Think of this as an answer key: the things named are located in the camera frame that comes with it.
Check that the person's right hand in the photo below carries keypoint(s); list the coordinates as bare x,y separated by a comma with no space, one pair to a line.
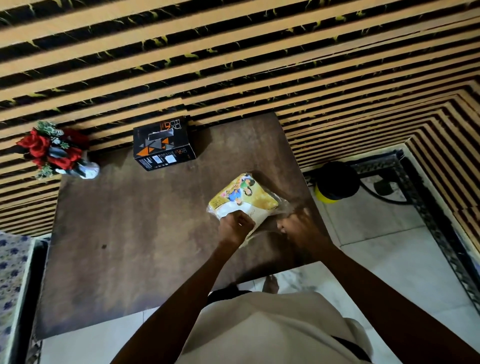
300,229

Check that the person's left hand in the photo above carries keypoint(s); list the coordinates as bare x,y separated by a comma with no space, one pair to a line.
234,227

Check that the person's left fingers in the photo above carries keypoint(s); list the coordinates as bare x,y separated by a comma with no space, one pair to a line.
242,218

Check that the person's right fingers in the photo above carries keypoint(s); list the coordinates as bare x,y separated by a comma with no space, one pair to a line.
288,224

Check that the yellow and white plastic packet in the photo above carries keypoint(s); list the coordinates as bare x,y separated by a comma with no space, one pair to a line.
243,197

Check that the person's left forearm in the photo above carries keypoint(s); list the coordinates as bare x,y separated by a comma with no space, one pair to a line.
180,300

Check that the person's right forearm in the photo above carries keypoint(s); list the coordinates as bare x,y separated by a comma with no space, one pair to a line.
390,303

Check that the black and yellow round container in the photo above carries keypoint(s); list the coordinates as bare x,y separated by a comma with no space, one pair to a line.
335,182

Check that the person's foot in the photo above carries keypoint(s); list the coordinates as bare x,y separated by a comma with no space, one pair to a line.
270,285

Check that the brown wooden table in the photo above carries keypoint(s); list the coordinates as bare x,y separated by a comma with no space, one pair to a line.
165,225

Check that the person's white garment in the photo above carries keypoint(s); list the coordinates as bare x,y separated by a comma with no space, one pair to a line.
273,330

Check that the black cardboard box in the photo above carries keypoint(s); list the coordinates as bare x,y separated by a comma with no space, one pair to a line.
163,144

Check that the white flower vase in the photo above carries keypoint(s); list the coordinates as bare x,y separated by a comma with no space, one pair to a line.
87,169

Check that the red artificial flower bouquet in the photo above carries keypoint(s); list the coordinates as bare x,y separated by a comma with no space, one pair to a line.
48,148

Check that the floral patterned cloth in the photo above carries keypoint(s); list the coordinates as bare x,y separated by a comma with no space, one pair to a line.
11,288

